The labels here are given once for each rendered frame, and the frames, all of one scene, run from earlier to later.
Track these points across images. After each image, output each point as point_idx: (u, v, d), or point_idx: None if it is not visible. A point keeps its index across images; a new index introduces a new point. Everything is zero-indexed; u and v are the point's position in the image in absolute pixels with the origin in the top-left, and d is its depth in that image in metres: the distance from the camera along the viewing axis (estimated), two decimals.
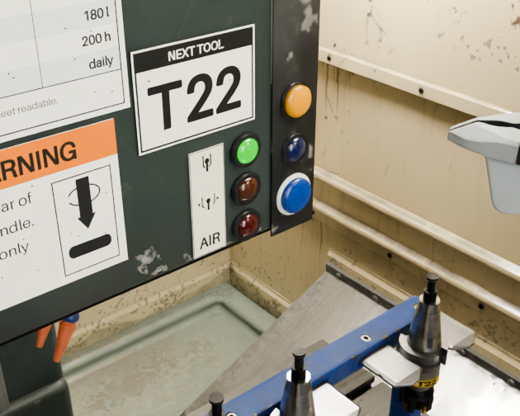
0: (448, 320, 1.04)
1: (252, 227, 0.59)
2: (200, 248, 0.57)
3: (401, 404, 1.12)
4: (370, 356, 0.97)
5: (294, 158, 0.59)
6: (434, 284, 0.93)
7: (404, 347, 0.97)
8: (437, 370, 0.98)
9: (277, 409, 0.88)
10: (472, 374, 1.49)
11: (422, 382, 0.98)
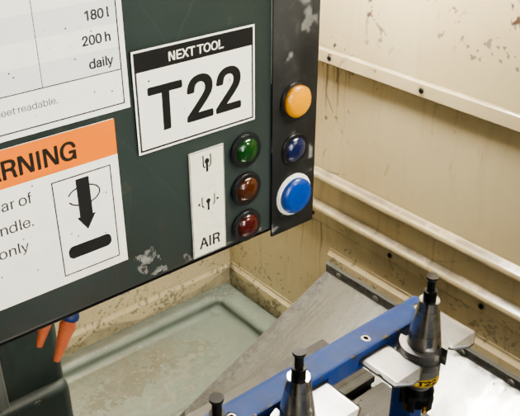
0: (448, 320, 1.04)
1: (252, 227, 0.59)
2: (200, 248, 0.57)
3: (401, 404, 1.12)
4: (370, 356, 0.97)
5: (294, 158, 0.59)
6: (434, 284, 0.93)
7: (404, 347, 0.97)
8: (437, 370, 0.98)
9: (277, 409, 0.88)
10: (472, 374, 1.49)
11: (422, 382, 0.98)
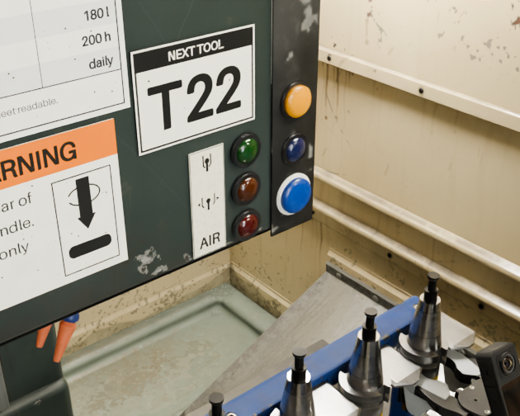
0: (448, 320, 1.04)
1: (252, 227, 0.59)
2: (200, 248, 0.57)
3: (401, 404, 1.12)
4: None
5: (294, 158, 0.59)
6: (435, 283, 0.93)
7: (404, 346, 0.97)
8: (437, 370, 0.98)
9: (277, 409, 0.88)
10: None
11: None
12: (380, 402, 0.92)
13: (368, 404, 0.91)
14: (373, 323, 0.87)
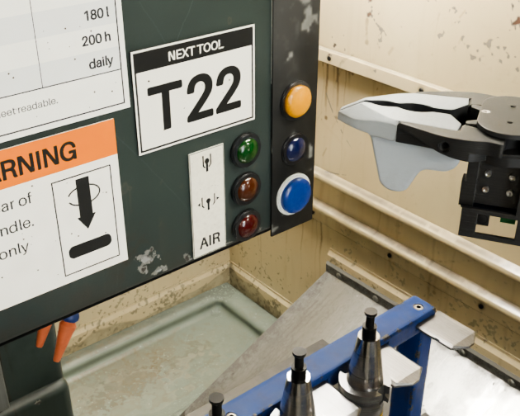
0: (448, 320, 1.04)
1: (252, 227, 0.59)
2: (200, 248, 0.57)
3: (401, 404, 1.12)
4: None
5: (294, 158, 0.59)
6: None
7: None
8: None
9: (277, 409, 0.88)
10: (472, 374, 1.49)
11: None
12: (380, 402, 0.92)
13: (368, 404, 0.91)
14: (373, 323, 0.87)
